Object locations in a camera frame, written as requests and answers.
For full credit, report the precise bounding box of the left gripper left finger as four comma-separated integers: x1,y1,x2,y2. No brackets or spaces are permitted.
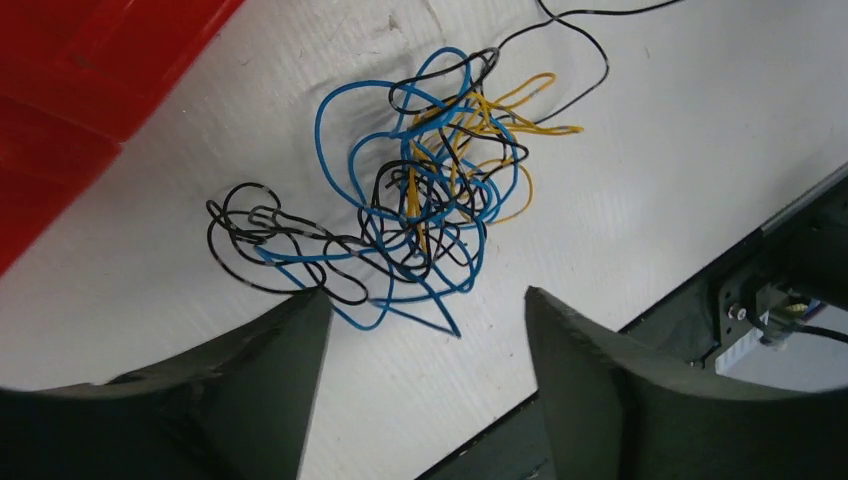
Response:
1,293,332,479

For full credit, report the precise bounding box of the bundle of thin wires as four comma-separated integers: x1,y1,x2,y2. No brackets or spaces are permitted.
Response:
205,46,586,340

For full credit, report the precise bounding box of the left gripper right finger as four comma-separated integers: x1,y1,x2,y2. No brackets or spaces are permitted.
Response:
524,287,847,479

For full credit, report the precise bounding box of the red two-compartment plastic bin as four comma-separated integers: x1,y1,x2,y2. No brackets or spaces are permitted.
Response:
1,0,238,268

